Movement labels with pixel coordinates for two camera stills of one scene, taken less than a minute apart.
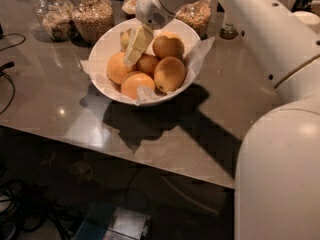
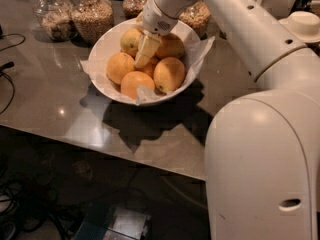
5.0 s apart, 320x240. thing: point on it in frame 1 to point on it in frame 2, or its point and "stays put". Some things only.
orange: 169,73 stays put
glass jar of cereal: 197,15 stays put
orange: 168,44 stays put
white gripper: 154,7 to 156,20
